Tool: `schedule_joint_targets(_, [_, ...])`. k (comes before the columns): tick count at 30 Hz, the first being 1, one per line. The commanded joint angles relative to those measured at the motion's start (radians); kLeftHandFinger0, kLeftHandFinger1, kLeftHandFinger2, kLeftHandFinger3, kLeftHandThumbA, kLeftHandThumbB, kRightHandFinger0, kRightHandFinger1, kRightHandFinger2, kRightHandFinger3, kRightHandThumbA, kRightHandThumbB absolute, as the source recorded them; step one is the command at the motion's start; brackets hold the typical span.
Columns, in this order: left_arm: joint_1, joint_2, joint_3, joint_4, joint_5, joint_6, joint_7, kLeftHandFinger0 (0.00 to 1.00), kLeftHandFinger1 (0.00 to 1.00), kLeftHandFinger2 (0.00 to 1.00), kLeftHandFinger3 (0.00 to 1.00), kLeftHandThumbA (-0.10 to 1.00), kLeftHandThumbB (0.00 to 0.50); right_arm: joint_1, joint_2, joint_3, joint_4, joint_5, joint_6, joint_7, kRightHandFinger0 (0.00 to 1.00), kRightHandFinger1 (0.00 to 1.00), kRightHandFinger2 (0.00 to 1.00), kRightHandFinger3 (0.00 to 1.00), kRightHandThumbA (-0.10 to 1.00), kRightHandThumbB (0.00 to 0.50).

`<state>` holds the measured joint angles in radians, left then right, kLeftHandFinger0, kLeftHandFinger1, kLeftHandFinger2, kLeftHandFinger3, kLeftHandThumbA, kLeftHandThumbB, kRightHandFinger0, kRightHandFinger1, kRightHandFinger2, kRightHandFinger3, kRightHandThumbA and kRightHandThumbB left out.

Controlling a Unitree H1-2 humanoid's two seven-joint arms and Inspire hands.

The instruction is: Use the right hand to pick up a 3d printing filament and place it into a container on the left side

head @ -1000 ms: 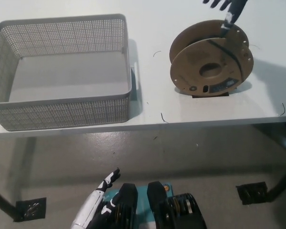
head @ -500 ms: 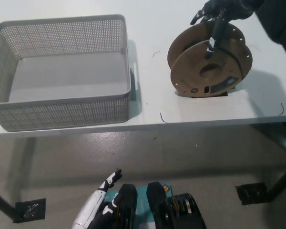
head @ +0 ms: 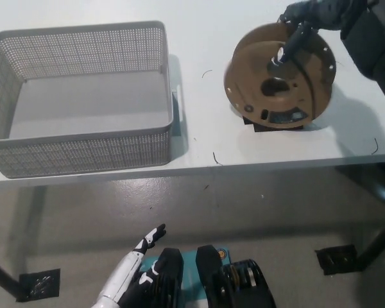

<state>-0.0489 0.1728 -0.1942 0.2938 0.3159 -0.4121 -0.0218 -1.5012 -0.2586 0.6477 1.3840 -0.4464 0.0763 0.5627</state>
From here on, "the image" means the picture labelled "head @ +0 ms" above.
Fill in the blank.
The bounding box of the black table leg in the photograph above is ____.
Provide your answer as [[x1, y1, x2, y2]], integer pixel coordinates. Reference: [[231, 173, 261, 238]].
[[0, 255, 23, 298], [355, 218, 385, 273]]

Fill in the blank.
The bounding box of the white and black left hand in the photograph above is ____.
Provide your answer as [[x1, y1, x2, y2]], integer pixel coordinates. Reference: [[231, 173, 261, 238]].
[[98, 223, 167, 304]]

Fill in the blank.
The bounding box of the brown cardboard filament spool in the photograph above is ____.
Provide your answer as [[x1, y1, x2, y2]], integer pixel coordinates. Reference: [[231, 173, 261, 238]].
[[223, 22, 338, 131]]

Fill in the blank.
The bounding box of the black and teal robot body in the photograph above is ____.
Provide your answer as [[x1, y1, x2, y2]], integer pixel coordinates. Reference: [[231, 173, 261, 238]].
[[128, 245, 278, 308]]

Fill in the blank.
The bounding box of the black and white right hand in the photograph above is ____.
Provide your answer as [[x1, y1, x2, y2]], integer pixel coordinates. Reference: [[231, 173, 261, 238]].
[[269, 0, 345, 70]]

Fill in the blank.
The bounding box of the black tape patch on table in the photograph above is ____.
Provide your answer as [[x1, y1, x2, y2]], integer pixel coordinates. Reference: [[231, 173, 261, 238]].
[[243, 115, 311, 133]]

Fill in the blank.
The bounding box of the grey perforated plastic basket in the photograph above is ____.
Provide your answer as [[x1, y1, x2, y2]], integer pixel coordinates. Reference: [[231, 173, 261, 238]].
[[0, 21, 189, 180]]

